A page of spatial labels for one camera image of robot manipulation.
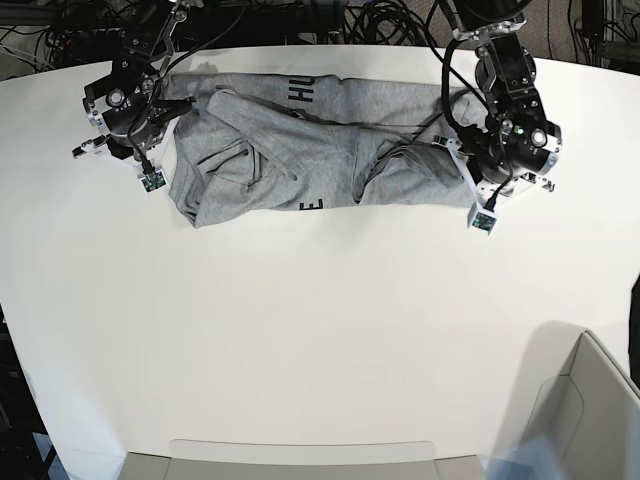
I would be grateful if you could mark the grey tray at bottom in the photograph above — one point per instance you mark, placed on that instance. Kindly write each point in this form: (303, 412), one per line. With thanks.
(198, 459)

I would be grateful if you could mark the grey T-shirt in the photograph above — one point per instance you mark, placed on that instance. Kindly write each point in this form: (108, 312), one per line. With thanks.
(291, 143)

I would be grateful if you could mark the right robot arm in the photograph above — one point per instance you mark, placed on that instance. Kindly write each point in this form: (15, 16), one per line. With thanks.
(140, 64)

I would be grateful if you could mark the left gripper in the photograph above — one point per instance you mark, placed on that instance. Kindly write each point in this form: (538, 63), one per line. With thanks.
(502, 157)

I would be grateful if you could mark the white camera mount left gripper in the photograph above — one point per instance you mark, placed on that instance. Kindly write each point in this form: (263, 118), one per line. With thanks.
(479, 216)

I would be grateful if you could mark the grey bin at right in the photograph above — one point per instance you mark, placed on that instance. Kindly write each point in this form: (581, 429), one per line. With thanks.
(585, 422)

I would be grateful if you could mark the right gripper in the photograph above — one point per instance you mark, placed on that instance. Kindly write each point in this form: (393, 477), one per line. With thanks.
(129, 123)

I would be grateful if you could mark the white camera mount gripper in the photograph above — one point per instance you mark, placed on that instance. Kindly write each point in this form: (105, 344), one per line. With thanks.
(115, 148)
(479, 216)

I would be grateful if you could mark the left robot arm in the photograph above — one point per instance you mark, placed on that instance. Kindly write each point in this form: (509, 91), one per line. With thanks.
(505, 73)

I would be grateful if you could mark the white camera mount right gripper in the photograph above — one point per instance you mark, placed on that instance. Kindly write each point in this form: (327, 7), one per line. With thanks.
(115, 148)

